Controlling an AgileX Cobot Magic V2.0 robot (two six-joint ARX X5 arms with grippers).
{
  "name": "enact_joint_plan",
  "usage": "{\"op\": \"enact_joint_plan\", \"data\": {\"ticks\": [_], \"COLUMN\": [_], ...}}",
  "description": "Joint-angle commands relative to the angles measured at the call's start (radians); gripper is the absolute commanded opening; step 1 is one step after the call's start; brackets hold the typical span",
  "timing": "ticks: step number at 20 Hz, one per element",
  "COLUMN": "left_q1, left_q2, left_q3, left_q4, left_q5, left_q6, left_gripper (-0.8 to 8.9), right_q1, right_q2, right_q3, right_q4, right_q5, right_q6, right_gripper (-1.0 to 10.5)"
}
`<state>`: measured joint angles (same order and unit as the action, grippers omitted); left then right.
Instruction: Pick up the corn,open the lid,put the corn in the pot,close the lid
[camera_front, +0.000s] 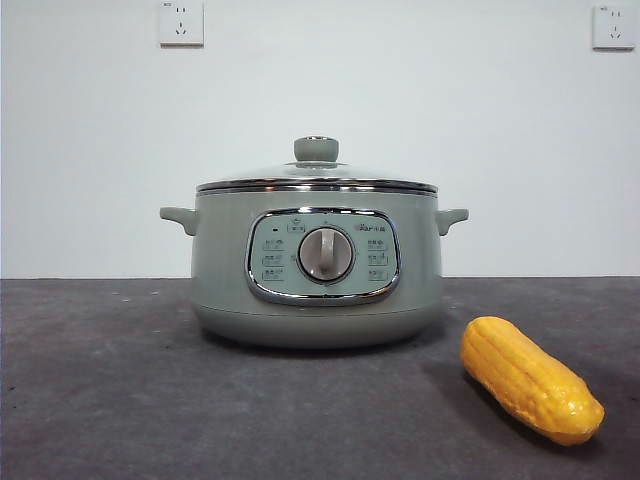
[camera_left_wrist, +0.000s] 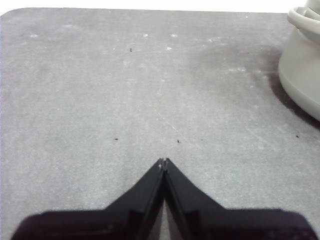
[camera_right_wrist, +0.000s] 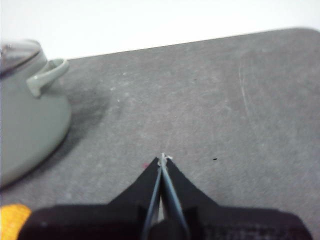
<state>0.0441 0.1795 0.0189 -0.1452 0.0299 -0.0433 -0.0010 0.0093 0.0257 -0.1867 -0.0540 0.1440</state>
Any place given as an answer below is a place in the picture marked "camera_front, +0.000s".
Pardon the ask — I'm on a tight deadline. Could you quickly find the glass lid with green knob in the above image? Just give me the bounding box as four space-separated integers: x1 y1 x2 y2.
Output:
195 135 439 194

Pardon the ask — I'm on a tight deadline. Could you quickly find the yellow corn cob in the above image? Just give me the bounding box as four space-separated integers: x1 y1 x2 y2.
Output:
460 315 606 447

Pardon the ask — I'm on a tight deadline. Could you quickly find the sage green electric pot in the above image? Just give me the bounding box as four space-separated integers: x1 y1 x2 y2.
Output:
159 185 470 350

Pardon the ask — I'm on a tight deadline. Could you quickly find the white wall socket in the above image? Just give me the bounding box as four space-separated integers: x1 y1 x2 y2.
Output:
592 4 637 51
159 0 205 49

